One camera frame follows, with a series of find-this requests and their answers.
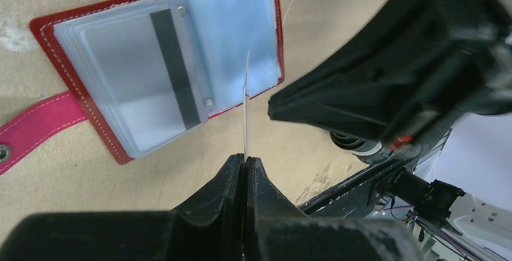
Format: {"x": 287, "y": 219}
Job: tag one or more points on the red leather card holder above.
{"x": 27, "y": 76}

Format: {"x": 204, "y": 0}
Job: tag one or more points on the white magnetic stripe card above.
{"x": 143, "y": 74}

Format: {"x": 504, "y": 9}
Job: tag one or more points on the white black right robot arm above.
{"x": 438, "y": 207}

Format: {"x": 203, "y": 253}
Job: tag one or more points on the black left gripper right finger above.
{"x": 275, "y": 229}

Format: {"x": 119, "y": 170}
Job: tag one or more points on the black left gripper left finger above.
{"x": 206, "y": 226}

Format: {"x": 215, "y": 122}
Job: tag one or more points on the white card edge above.
{"x": 245, "y": 108}

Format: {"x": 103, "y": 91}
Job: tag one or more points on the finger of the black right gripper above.
{"x": 412, "y": 71}

